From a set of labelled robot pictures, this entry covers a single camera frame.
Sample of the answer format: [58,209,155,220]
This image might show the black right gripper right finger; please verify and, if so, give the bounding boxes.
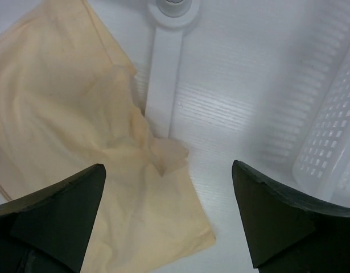
[232,160,350,272]

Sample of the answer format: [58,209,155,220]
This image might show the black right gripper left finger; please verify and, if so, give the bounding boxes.
[0,164,106,272]

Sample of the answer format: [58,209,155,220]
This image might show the beige underwear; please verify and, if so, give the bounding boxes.
[0,1,216,272]

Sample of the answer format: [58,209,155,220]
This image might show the white plastic basket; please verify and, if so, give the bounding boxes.
[257,23,350,207]

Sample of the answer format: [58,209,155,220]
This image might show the white clothes rack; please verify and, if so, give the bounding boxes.
[145,1,201,138]

